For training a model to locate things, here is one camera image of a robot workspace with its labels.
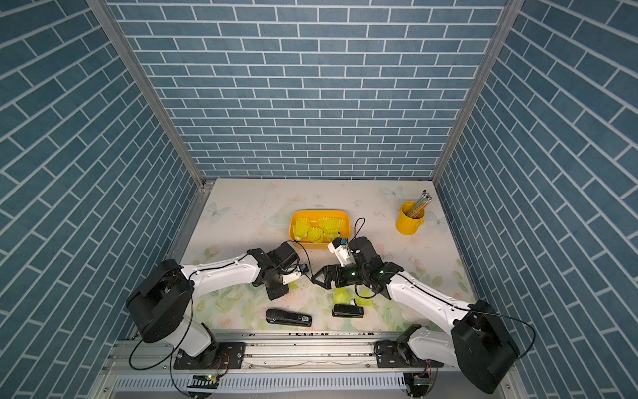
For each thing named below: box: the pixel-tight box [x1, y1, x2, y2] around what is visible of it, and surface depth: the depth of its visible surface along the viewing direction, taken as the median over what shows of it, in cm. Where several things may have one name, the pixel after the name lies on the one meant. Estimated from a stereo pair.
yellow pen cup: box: [395, 201, 426, 236], surface depth 99 cm
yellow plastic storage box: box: [289, 210, 352, 251], surface depth 98 cm
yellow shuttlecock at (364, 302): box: [355, 296, 375, 307], surface depth 82 cm
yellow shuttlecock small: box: [318, 216, 347, 234], surface depth 100 cm
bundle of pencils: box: [407, 188, 433, 219], surface depth 96 cm
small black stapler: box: [331, 304, 364, 319], surface depth 82 cm
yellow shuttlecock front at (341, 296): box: [332, 287, 351, 305], surface depth 86 cm
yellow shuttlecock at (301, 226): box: [292, 216, 311, 242], surface depth 98 cm
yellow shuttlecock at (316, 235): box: [308, 226, 324, 244], surface depth 98 cm
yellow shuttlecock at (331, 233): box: [322, 226, 342, 247], surface depth 98 cm
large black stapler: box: [265, 307, 314, 328], surface depth 80 cm
